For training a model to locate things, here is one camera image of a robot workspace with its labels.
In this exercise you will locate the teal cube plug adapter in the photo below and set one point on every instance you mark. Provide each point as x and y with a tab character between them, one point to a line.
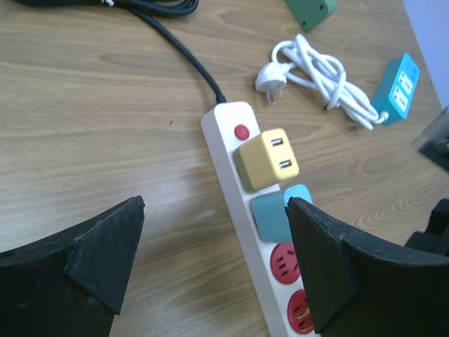
269	212

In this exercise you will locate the yellow cube plug adapter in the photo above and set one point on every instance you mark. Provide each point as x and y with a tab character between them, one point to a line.
265	160

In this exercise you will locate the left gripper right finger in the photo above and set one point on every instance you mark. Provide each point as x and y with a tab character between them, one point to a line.
358	284

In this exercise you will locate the beige power strip red sockets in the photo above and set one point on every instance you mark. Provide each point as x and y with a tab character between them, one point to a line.
277	283

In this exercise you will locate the green power strip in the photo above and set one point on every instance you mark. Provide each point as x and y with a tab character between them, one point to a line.
311	13

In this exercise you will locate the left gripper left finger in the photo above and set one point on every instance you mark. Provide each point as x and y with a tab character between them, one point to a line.
73	282

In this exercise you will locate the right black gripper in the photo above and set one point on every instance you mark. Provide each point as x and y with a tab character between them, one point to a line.
432	144

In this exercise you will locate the teal power strip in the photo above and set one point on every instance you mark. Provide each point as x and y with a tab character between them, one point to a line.
396	89

